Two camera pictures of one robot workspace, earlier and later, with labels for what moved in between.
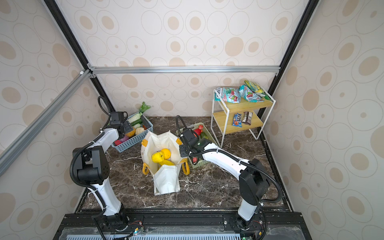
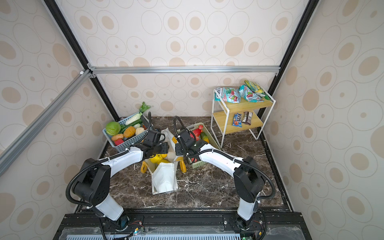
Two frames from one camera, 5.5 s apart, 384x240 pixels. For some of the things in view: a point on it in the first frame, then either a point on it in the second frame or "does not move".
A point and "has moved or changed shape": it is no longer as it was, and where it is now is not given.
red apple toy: x=198 y=131 does not move
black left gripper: x=128 y=126 -> x=165 y=147
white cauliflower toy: x=139 y=130 does not move
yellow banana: x=158 y=157 does not move
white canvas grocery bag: x=166 y=179 has moved or changed shape
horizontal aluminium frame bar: x=184 y=69 does not move
